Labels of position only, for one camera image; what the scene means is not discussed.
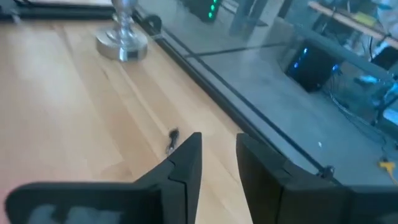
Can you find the background wooden table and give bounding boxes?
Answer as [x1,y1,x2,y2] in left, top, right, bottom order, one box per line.
[307,0,398,50]

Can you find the black device green lights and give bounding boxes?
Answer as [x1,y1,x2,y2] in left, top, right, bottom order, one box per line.
[183,0,223,23]

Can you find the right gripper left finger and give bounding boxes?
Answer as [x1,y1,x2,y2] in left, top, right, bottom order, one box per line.
[4,131,203,224]

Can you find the black aluminium table frame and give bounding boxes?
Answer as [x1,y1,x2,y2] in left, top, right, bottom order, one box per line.
[0,2,343,187]

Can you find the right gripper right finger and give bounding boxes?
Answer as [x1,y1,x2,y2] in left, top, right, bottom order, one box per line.
[235,133,398,224]

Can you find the white shade silver table lamp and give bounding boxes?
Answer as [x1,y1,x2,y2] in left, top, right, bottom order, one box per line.
[95,0,149,62]

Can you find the blue and black pen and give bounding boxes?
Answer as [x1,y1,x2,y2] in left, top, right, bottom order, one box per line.
[164,126,180,156]

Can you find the black computer tower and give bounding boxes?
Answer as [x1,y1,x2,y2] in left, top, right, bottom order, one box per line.
[284,40,343,93]

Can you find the yellow extension cable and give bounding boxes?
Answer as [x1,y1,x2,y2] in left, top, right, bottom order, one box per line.
[377,160,398,184]

